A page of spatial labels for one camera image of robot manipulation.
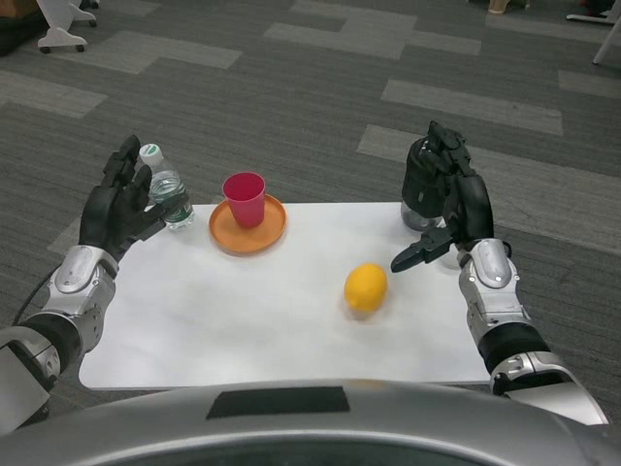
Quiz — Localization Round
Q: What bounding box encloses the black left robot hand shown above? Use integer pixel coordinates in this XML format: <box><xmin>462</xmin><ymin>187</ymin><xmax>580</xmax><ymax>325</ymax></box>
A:
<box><xmin>77</xmin><ymin>134</ymin><xmax>169</xmax><ymax>259</ymax></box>

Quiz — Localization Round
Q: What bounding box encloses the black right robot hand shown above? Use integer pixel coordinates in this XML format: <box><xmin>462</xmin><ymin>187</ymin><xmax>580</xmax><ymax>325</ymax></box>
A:
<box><xmin>390</xmin><ymin>120</ymin><xmax>495</xmax><ymax>276</ymax></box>

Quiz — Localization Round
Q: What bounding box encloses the yellow lemon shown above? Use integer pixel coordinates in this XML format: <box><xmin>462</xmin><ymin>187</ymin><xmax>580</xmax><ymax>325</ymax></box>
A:
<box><xmin>343</xmin><ymin>262</ymin><xmax>390</xmax><ymax>312</ymax></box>

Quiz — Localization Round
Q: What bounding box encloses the black cylindrical jar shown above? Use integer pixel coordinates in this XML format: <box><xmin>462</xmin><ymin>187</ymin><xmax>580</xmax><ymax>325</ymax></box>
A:
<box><xmin>400</xmin><ymin>138</ymin><xmax>455</xmax><ymax>230</ymax></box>

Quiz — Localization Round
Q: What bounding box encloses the clear plastic water bottle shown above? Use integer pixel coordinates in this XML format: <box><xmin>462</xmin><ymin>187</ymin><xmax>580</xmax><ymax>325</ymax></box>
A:
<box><xmin>138</xmin><ymin>142</ymin><xmax>196</xmax><ymax>233</ymax></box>

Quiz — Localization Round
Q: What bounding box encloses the orange round plate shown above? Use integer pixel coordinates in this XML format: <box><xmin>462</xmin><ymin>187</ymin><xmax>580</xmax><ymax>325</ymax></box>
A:
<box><xmin>208</xmin><ymin>196</ymin><xmax>288</xmax><ymax>256</ymax></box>

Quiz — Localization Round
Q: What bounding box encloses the pink plastic cup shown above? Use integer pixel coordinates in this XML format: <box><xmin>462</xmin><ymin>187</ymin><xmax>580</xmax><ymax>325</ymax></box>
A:
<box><xmin>222</xmin><ymin>171</ymin><xmax>267</xmax><ymax>229</ymax></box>

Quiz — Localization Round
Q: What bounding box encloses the white wheeled stand leg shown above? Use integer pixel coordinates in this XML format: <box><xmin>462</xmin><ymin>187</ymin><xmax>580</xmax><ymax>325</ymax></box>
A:
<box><xmin>37</xmin><ymin>0</ymin><xmax>87</xmax><ymax>53</ymax></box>
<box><xmin>67</xmin><ymin>0</ymin><xmax>98</xmax><ymax>28</ymax></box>

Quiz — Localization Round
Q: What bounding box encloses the brown wooden cabinet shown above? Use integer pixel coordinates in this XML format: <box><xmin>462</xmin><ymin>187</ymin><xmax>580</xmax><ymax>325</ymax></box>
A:
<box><xmin>0</xmin><ymin>0</ymin><xmax>49</xmax><ymax>57</ymax></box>

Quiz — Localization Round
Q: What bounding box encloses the silver robot chest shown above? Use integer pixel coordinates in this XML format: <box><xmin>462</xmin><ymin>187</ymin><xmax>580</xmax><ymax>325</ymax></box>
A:
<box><xmin>0</xmin><ymin>378</ymin><xmax>621</xmax><ymax>466</ymax></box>

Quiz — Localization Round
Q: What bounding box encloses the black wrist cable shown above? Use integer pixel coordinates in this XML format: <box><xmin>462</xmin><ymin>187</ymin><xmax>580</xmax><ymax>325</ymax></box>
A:
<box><xmin>13</xmin><ymin>275</ymin><xmax>55</xmax><ymax>325</ymax></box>

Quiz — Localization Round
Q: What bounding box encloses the white desk frame leg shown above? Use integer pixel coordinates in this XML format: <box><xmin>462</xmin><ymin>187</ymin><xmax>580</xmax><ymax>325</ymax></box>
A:
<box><xmin>566</xmin><ymin>0</ymin><xmax>621</xmax><ymax>65</ymax></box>

